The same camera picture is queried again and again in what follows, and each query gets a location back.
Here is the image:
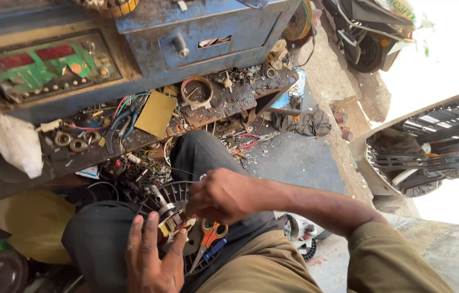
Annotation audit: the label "steel ball bearing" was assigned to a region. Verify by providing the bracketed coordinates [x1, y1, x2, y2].
[69, 138, 88, 153]
[54, 130, 72, 147]
[83, 129, 102, 145]

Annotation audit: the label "white plastic bag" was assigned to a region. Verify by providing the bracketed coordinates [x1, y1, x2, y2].
[0, 94, 44, 180]

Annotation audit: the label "copper-wound fan motor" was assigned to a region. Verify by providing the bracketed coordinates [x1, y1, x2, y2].
[147, 185, 197, 246]

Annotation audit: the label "small white fan motor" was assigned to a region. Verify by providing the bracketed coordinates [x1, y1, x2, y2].
[278, 212, 331, 262]

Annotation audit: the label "blue metal drawer cabinet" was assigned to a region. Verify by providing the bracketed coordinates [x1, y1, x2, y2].
[0, 0, 304, 123]

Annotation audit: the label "blue-handled pliers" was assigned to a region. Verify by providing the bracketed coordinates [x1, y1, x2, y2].
[105, 102, 145, 154]

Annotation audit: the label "person's left hand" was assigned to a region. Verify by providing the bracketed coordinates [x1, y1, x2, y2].
[125, 211, 188, 293]

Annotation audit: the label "parked scooter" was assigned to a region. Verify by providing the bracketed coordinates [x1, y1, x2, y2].
[322, 0, 419, 74]

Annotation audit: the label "blue-handled screwdriver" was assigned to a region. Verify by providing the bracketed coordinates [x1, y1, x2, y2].
[203, 238, 227, 262]

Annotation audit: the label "green and red test panel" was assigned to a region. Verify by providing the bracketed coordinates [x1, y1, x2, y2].
[0, 29, 123, 104]

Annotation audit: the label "cluttered wooden workbench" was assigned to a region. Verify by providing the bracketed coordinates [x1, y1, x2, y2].
[0, 65, 300, 209]

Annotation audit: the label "yellow cardboard sheet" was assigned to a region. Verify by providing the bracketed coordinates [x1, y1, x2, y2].
[134, 90, 178, 139]

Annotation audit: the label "yellow sack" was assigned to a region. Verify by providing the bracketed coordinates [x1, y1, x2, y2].
[0, 190, 76, 265]

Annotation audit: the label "dark grey cloth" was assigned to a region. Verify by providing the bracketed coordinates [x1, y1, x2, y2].
[272, 107, 332, 137]

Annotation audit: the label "black ribbed fan guard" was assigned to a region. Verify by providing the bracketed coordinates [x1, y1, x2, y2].
[137, 181, 231, 277]

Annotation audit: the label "orange-handled scissors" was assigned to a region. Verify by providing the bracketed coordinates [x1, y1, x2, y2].
[189, 220, 229, 274]

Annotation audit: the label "air cooler housing with grille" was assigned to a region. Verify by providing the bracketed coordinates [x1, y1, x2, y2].
[349, 90, 459, 199]

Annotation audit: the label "heap of wires and parts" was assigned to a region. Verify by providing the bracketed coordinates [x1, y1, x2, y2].
[87, 140, 173, 204]

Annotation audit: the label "red-handled pliers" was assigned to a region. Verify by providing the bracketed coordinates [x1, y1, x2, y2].
[231, 133, 272, 157]

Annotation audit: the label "person's right hand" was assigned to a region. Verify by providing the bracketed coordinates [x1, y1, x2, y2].
[184, 168, 273, 225]

